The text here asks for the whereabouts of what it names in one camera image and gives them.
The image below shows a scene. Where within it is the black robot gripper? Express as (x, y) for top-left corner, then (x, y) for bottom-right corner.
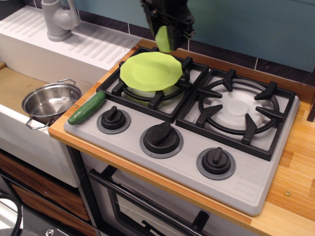
(140, 0), (195, 51)

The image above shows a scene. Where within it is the light green toy cauliflower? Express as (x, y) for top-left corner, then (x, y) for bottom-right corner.
(155, 26), (171, 53)

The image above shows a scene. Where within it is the lime green plastic plate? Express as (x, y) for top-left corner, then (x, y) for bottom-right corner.
(120, 52), (183, 91)

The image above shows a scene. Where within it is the dark green toy pickle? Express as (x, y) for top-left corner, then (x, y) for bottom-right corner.
(67, 91), (106, 125)

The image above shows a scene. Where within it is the white toy sink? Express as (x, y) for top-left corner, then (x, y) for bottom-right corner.
(0, 6), (140, 187)

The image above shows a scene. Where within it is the stainless steel pot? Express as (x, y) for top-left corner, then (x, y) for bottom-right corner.
(22, 79), (82, 130)

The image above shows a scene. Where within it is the white left burner cap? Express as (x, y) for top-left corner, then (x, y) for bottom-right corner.
(127, 86), (182, 100)

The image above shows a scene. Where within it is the white burner cap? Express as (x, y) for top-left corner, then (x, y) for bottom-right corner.
(204, 84), (273, 130)
(127, 86), (182, 100)

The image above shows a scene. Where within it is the black left burner grate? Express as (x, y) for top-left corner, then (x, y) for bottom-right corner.
(97, 47), (209, 122)

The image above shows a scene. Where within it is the black burner grate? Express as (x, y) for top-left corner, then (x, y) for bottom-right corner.
(176, 69), (298, 161)
(97, 47), (209, 122)

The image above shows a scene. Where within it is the black right burner grate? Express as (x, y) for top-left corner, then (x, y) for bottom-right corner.
(176, 69), (298, 161)

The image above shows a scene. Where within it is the white right burner cap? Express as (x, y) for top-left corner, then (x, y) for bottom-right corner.
(204, 84), (273, 130)

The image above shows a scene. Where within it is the black left stove knob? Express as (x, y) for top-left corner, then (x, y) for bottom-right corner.
(97, 106), (131, 135)

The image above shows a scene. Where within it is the black stove knob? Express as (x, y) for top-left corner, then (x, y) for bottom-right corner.
(196, 147), (236, 180)
(140, 122), (184, 159)
(97, 106), (131, 135)

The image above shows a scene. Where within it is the grey toy faucet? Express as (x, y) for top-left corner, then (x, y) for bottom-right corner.
(41, 0), (80, 42)

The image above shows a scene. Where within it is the black middle stove knob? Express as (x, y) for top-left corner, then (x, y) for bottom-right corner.
(140, 122), (184, 159)

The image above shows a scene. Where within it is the grey toy stove top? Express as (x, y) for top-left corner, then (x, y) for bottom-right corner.
(64, 47), (300, 215)

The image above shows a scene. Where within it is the black right stove knob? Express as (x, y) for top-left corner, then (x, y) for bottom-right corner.
(196, 147), (236, 180)

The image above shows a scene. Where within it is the wooden drawer front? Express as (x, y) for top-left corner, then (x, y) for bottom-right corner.
(0, 150), (97, 236)

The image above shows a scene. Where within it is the black oven door handle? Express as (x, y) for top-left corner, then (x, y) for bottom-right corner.
(88, 170), (209, 236)

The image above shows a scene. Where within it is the black braided cable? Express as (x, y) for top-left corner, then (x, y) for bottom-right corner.
(0, 192), (24, 236)

